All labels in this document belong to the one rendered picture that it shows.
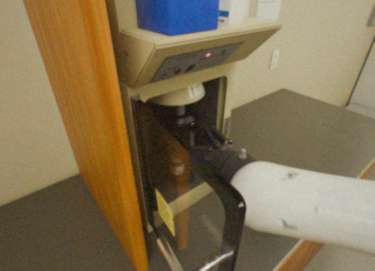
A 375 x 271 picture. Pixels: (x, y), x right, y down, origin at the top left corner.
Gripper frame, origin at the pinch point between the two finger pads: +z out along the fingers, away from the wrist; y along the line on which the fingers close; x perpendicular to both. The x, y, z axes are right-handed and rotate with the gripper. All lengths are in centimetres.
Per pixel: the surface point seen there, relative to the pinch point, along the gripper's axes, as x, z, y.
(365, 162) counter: 26, -35, -70
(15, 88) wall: -11, 36, 35
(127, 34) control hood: -30.4, -9.9, 18.0
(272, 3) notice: -29, 36, -91
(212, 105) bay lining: -6.1, -2.3, -10.4
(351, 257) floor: 120, -48, -107
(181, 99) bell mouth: -12.9, -4.4, 3.2
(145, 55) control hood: -28.2, -15.4, 18.0
